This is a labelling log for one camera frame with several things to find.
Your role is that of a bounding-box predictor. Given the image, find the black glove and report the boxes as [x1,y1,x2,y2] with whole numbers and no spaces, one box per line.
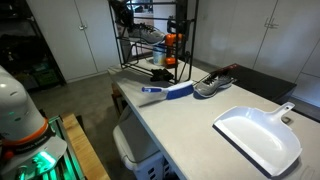
[149,67,175,83]

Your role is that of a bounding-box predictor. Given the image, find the blue and white hand brush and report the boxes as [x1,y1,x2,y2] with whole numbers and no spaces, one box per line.
[141,80,195,101]

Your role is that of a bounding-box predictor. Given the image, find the white plastic dustpan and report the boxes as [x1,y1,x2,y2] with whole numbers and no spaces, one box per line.
[212,101,304,178]

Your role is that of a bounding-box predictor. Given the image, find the brown wooden stool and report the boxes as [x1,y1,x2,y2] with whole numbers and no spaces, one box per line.
[110,82,127,115]

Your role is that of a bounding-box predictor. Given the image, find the black storage shelf unit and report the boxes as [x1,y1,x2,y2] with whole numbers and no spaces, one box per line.
[0,0,67,94]

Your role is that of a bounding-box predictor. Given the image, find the black metal shoe rack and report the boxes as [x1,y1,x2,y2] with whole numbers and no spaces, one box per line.
[107,0,200,85]

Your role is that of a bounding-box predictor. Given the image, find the white plastic laundry basket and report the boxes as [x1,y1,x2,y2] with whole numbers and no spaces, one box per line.
[112,105,176,180]

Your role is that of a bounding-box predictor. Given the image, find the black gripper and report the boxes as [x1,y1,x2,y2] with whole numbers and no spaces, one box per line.
[109,0,138,33]

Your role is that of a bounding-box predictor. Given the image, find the grey trainer with black laces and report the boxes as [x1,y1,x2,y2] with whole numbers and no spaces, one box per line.
[193,73,237,99]
[127,22,167,47]

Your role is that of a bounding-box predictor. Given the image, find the green storage crate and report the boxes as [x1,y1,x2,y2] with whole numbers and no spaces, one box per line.
[32,67,58,88]

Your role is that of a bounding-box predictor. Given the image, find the light wooden robot bench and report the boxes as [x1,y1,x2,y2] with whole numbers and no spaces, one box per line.
[61,112,112,180]

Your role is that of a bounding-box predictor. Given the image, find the white cabinet doors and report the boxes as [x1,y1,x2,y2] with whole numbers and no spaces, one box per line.
[192,0,320,108]
[25,0,122,83]

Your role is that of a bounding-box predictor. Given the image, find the green lit robot mounting plate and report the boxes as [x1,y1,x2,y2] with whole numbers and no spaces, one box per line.
[0,115,86,180]

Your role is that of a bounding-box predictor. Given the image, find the white and blue wipes canister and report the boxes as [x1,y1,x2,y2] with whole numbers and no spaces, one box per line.
[152,44,168,66]

